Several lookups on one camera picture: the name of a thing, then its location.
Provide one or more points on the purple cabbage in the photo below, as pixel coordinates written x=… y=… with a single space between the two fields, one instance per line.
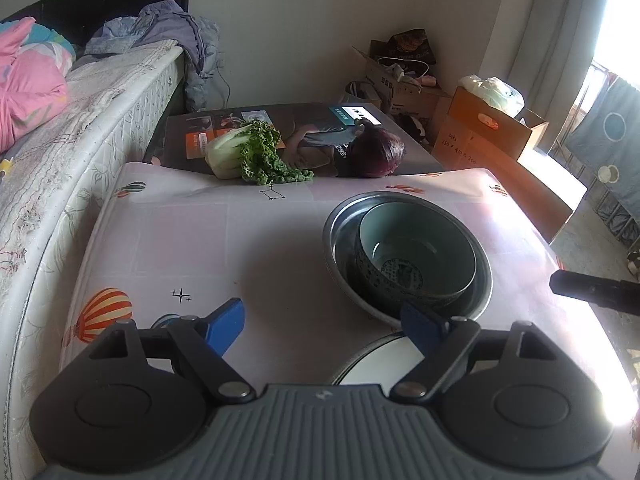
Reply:
x=377 y=152

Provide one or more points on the teal ceramic bowl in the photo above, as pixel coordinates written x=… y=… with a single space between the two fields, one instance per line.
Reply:
x=415 y=240

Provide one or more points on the grey curtain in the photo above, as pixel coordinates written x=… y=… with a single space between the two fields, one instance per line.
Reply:
x=540 y=35

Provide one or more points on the wide steel bowl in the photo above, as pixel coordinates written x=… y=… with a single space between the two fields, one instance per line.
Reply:
x=465 y=311

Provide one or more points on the black bed headboard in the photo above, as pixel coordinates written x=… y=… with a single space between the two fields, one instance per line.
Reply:
x=75 y=0

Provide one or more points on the dark printed flat box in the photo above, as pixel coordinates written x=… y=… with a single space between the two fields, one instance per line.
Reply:
x=310 y=125

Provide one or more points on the large white orange box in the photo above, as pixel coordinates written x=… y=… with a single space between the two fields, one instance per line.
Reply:
x=545 y=190

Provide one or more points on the green leafy cabbage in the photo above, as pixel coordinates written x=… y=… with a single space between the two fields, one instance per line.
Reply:
x=250 y=152

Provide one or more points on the white plastic bag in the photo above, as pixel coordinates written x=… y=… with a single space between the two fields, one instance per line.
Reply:
x=492 y=92

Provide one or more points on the grey-blue clothes pile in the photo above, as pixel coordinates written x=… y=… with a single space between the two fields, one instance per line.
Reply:
x=170 y=35

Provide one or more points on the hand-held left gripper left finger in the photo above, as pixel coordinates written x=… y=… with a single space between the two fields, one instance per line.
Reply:
x=227 y=322

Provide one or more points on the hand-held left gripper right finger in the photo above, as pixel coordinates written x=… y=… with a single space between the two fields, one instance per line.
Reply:
x=419 y=327

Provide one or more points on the blue hanging cloth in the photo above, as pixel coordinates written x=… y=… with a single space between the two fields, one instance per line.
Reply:
x=615 y=140

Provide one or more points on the open brown cardboard box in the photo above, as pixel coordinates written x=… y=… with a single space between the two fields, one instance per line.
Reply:
x=395 y=85

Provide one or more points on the small steel bowl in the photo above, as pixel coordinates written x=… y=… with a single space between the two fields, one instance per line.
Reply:
x=345 y=242

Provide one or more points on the white quilted mattress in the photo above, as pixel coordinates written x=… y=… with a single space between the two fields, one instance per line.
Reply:
x=65 y=160

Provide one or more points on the dark snack bag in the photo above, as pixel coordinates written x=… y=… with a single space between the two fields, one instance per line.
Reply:
x=412 y=45

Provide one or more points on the pink patterned quilt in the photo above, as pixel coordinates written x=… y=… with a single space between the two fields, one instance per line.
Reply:
x=30 y=95

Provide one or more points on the white shoes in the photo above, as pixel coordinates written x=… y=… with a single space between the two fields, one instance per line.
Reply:
x=635 y=262

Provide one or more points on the orange cardboard box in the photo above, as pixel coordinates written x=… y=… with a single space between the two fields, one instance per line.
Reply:
x=480 y=135

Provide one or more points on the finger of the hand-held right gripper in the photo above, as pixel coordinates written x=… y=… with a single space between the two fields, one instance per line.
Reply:
x=585 y=287

